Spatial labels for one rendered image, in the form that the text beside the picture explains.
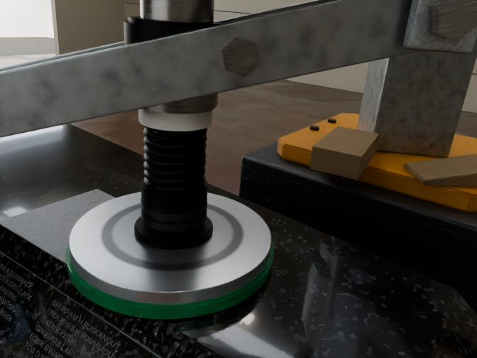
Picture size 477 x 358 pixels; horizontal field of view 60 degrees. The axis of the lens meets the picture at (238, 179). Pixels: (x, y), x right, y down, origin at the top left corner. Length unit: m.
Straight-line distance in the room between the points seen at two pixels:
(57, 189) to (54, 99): 0.28
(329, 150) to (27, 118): 0.60
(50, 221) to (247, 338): 0.29
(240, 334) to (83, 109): 0.23
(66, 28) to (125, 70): 8.51
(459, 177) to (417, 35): 0.61
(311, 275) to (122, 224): 0.21
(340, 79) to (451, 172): 5.98
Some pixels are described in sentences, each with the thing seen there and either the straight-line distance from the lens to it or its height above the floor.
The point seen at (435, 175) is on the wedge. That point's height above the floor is 0.80.
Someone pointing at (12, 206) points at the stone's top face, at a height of 0.82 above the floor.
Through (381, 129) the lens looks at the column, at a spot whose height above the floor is 0.83.
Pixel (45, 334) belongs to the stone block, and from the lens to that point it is 0.46.
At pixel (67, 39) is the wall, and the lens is 8.86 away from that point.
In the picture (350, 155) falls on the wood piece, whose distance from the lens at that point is 0.83.
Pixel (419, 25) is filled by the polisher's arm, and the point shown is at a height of 1.08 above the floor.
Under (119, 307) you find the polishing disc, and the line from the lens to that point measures 0.39.
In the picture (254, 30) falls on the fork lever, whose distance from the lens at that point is 0.33.
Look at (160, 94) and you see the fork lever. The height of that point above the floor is 1.01.
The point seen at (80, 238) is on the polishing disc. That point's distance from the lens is 0.45.
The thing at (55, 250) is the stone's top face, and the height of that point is 0.82.
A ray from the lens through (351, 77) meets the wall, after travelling 6.80.
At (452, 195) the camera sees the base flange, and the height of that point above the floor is 0.77.
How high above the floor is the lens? 1.08
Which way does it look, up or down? 23 degrees down
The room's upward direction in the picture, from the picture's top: 5 degrees clockwise
